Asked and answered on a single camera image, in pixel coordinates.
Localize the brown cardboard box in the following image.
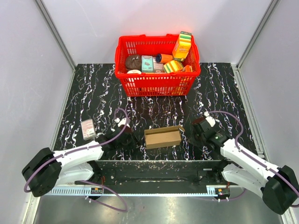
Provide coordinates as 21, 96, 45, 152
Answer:
144, 125, 185, 149

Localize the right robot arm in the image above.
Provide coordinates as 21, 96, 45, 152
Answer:
192, 115, 299, 215

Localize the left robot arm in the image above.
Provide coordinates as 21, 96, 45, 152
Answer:
21, 125, 140, 197

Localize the pink small box in basket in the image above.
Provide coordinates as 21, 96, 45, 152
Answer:
153, 57, 164, 73

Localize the yellow green striped box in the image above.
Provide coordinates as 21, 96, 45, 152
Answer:
163, 60, 183, 73

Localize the teal snack box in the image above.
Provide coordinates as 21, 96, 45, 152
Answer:
141, 56, 153, 73

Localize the red plastic shopping basket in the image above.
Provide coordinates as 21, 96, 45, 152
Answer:
114, 34, 201, 97

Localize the white round lid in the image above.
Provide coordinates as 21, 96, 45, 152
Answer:
127, 70, 142, 74

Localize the small orange packet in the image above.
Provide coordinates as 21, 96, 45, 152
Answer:
181, 65, 193, 72

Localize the brown round cookie pack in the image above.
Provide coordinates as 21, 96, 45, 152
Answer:
125, 55, 142, 70

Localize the orange tube with blue cap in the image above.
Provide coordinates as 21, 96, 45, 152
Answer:
156, 54, 173, 64

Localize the tall orange yellow carton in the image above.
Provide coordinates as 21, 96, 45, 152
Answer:
172, 31, 192, 62

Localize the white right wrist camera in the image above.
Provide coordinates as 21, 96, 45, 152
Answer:
204, 112, 216, 127

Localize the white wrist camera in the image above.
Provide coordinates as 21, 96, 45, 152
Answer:
204, 112, 216, 127
114, 118, 130, 127

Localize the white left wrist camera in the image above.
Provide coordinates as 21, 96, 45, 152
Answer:
114, 118, 130, 127

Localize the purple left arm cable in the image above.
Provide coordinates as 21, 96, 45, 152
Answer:
24, 108, 130, 212

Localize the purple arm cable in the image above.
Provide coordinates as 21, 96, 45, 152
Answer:
24, 108, 130, 212
205, 111, 299, 208

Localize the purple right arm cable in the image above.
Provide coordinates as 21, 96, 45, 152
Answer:
205, 111, 299, 208

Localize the aluminium frame rail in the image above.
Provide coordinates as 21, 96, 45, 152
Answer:
34, 0, 77, 69

